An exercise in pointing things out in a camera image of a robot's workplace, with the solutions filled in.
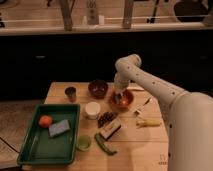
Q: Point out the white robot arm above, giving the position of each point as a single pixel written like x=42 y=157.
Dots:
x=190 y=116

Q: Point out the wooden post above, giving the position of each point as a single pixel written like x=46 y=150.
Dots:
x=127 y=16
x=66 y=14

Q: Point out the blue sponge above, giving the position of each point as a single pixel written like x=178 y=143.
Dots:
x=59 y=128

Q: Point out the wooden post left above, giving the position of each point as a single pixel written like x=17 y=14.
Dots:
x=66 y=14

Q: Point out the dark purple bowl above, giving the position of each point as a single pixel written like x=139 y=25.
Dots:
x=98 y=88

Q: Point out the red bowl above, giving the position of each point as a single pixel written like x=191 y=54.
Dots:
x=123 y=103

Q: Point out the white remote on stand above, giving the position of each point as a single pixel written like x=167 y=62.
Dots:
x=92 y=12

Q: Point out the dark grapes bunch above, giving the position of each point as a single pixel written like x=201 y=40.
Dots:
x=105 y=118

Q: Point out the yellow banana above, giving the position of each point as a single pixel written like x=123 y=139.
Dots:
x=147 y=123

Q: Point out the white cup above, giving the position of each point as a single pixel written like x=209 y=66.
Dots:
x=92 y=110

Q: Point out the dark metal cup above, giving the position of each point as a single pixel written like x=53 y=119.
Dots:
x=71 y=93

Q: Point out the black office chair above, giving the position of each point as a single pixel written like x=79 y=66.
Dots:
x=190 y=10

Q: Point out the wooden post right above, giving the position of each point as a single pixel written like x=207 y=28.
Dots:
x=127 y=16

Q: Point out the grey-blue towel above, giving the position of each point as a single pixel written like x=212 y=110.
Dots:
x=118 y=98

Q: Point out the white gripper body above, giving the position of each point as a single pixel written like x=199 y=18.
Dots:
x=119 y=92

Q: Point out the small green cup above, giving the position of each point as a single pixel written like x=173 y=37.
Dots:
x=83 y=142

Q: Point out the green pepper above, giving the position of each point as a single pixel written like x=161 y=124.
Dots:
x=101 y=143

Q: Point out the orange fruit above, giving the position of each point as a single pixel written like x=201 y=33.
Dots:
x=45 y=121

